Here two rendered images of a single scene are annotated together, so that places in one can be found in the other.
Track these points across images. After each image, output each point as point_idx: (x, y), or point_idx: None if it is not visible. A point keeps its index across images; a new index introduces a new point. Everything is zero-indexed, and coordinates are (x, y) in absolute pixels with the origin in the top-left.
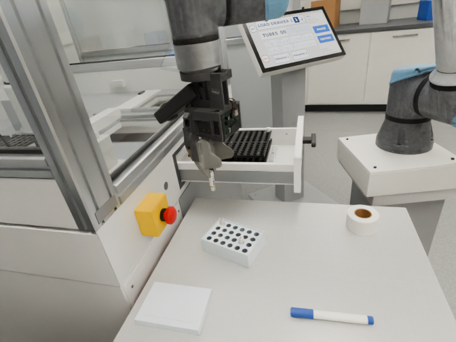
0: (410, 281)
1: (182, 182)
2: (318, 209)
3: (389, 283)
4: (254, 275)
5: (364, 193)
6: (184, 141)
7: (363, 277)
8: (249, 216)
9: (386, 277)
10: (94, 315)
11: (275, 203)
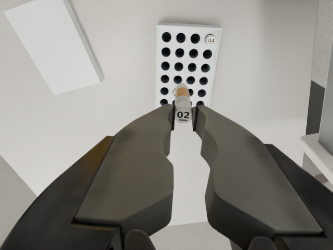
0: (196, 211)
1: None
2: (289, 143)
3: (189, 201)
4: (150, 110)
5: (327, 183)
6: (5, 240)
7: (189, 188)
8: (262, 57)
9: (195, 200)
10: None
11: (302, 86)
